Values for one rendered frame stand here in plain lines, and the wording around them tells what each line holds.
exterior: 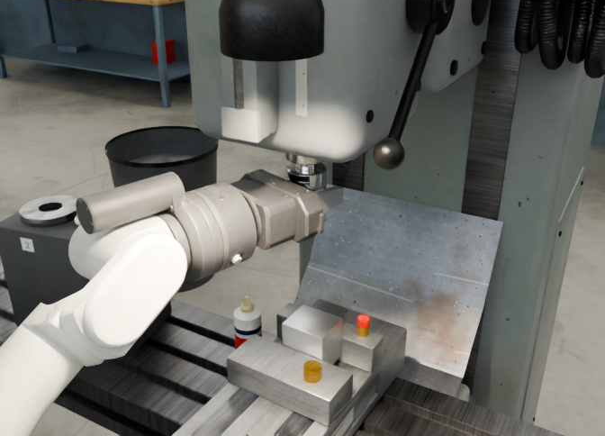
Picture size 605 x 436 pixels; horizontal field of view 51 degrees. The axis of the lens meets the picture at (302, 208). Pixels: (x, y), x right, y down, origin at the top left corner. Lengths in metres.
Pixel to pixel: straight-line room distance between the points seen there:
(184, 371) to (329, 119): 0.52
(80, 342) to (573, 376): 2.19
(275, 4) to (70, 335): 0.32
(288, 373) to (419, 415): 0.22
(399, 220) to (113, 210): 0.63
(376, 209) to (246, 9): 0.75
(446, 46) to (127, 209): 0.39
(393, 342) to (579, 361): 1.79
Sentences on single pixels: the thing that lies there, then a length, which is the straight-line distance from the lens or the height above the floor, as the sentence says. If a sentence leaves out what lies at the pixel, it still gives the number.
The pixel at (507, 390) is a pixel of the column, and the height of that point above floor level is 0.75.
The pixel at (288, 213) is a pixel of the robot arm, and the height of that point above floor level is 1.25.
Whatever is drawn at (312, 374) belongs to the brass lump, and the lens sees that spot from 0.77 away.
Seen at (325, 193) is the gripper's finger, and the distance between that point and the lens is 0.72.
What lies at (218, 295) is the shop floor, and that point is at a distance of 2.85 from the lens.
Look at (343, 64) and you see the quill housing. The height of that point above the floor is 1.41.
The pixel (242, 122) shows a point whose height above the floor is 1.36.
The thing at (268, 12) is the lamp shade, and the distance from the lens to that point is 0.42.
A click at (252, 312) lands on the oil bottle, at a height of 1.01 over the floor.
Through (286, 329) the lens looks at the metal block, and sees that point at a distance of 0.82.
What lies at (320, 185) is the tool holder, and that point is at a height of 1.25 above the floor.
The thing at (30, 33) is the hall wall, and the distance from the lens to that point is 7.89.
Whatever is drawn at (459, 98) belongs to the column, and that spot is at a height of 1.27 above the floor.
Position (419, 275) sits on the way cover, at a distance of 1.11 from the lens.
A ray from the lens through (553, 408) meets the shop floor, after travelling 2.42.
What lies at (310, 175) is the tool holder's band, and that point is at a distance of 0.71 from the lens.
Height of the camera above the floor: 1.54
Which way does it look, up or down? 25 degrees down
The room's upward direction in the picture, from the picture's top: straight up
